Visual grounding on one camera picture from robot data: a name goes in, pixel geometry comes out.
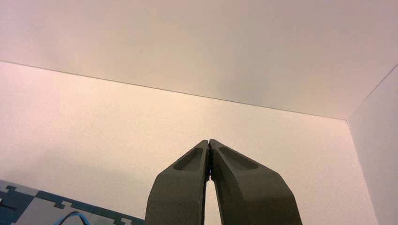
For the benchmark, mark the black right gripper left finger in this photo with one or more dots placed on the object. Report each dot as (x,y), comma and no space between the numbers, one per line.
(180,192)

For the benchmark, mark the blue grey puzzle foam mat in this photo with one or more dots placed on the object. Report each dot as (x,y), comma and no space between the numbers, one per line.
(28,208)

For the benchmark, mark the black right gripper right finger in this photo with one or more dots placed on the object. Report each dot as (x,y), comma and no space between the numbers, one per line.
(252,195)

